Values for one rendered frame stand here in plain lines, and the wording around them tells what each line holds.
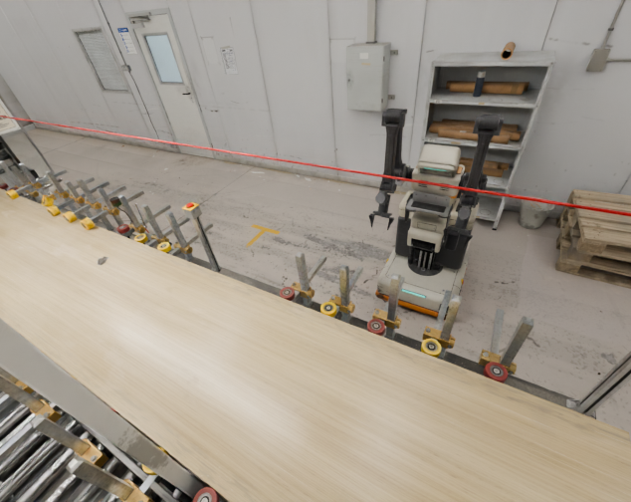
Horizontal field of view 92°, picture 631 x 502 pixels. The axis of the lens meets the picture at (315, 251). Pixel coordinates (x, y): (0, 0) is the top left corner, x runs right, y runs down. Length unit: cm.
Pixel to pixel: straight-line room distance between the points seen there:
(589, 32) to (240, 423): 359
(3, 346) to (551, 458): 146
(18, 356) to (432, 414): 118
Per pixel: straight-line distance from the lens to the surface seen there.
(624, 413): 281
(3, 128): 473
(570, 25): 361
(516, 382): 174
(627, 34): 367
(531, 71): 364
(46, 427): 153
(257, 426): 134
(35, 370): 79
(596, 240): 323
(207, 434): 139
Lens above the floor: 212
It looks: 40 degrees down
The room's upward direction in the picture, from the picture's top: 7 degrees counter-clockwise
